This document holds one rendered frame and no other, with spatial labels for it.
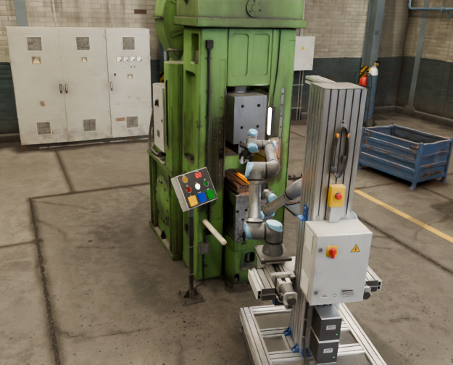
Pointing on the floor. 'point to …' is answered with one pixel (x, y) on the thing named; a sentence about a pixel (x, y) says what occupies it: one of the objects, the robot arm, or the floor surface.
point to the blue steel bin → (405, 153)
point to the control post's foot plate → (190, 297)
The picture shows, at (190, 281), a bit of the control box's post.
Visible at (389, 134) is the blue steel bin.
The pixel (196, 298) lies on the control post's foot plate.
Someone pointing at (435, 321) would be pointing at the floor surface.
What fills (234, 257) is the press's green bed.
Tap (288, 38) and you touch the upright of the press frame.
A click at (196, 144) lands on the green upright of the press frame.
